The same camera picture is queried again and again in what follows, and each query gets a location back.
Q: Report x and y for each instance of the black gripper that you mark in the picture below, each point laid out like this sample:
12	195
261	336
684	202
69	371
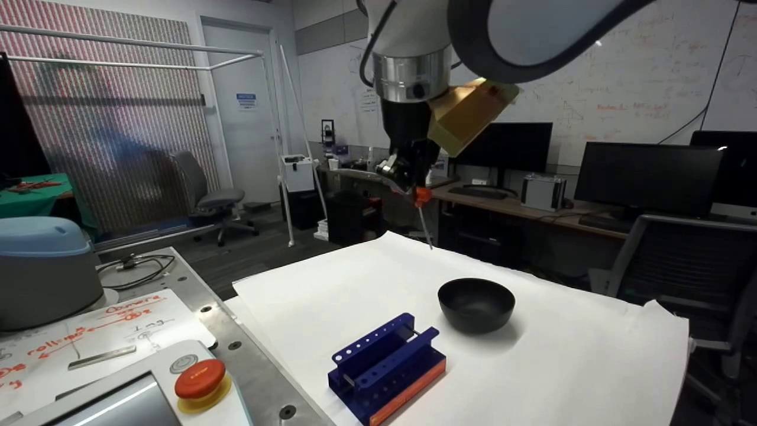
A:
405	126

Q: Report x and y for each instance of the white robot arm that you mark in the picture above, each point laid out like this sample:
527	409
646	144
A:
513	33

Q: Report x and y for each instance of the black bowl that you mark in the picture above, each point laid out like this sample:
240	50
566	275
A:
477	306

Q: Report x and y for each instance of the cluttered long desk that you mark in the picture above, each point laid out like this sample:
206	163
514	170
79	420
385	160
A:
363	178

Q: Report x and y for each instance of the small black monitor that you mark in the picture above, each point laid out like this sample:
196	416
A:
513	149

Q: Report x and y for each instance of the brown wooden desk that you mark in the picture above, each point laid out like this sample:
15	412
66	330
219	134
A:
513	208

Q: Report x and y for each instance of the white cart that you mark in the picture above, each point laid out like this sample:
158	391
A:
300	175

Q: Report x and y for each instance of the white computer box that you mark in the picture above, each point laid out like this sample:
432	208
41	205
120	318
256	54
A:
546	192

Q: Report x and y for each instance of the white door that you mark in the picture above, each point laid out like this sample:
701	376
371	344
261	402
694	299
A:
244	134

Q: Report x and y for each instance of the blue door sign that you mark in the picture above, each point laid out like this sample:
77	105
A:
248	99

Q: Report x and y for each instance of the grey padded office chair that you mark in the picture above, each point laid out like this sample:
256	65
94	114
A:
206	192

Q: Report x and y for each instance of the blue tool rack orange base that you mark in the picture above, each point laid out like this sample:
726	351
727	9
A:
386	377

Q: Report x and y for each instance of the wide black monitor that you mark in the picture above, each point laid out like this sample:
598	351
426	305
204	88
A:
645	178

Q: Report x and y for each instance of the white paper sheet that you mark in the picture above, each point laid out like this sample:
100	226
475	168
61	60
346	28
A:
553	364

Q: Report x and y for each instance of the grey mesh office chair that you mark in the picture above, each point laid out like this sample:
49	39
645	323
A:
694	273

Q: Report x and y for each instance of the red emergency stop button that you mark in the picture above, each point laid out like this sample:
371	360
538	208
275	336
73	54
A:
199	379

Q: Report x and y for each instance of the white control box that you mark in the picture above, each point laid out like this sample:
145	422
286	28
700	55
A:
143	399

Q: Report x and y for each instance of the green table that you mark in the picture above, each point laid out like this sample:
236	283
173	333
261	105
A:
31	202

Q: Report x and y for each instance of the grey device blue lid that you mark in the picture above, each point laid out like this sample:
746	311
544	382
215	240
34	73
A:
43	273

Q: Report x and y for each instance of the white board orange writing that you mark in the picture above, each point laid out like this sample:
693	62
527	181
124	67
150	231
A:
73	347

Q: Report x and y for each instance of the black screen panel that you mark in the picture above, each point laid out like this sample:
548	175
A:
17	134

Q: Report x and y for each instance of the gold wrist camera mount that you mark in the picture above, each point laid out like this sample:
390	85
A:
469	114

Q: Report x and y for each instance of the wall dispenser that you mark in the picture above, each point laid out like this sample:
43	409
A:
328	132

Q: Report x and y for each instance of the metal base plate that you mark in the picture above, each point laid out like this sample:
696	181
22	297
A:
251	371

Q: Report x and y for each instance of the metal frame bars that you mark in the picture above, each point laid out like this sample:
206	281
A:
134	43

